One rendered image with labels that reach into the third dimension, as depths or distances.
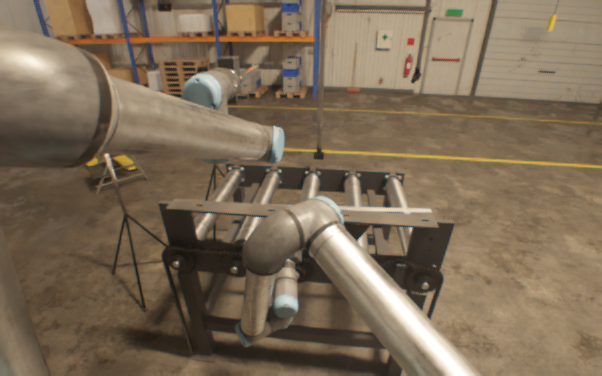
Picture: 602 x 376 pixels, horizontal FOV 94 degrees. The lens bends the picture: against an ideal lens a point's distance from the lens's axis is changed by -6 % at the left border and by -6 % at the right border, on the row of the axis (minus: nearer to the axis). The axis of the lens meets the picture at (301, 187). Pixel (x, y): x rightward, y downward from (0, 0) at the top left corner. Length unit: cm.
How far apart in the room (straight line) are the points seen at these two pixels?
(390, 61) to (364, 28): 126
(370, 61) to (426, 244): 905
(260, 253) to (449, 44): 1013
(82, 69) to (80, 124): 5
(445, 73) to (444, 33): 115
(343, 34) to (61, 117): 993
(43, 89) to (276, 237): 56
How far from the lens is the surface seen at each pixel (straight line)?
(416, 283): 151
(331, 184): 231
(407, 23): 1032
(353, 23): 1013
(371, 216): 132
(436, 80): 1064
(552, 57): 1193
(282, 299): 115
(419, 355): 68
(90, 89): 31
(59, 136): 30
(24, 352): 52
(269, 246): 73
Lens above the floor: 189
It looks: 29 degrees down
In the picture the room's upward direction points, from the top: straight up
